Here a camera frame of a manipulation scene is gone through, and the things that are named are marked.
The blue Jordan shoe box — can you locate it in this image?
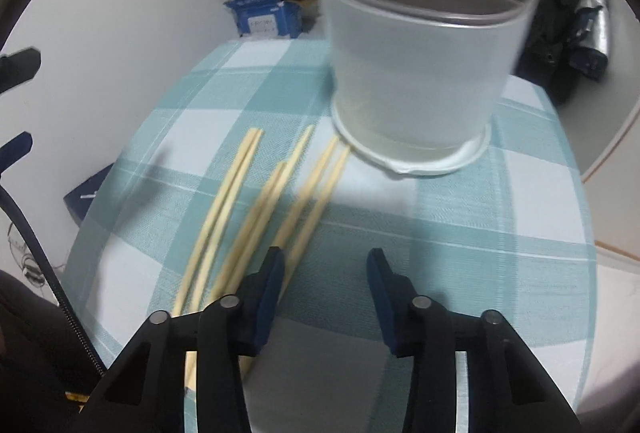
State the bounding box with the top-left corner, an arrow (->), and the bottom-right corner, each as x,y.
63,164 -> 113,227

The silver folded umbrella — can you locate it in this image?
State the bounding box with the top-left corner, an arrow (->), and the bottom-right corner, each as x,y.
567,0 -> 611,81

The translucent utensil holder cup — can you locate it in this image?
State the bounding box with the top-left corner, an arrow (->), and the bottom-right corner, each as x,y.
319,0 -> 538,176

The black hanging jacket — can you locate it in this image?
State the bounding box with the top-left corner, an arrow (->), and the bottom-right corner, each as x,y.
515,0 -> 578,107

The teal plaid tablecloth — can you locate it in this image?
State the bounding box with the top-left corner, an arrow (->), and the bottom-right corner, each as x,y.
62,40 -> 596,432

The wooden chopstick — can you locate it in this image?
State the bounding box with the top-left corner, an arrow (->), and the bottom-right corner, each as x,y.
272,135 -> 338,250
223,125 -> 314,296
188,128 -> 266,312
238,144 -> 353,377
207,161 -> 285,303
171,127 -> 262,316

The blue cardboard box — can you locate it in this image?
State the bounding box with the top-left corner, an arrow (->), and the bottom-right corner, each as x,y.
224,0 -> 303,38

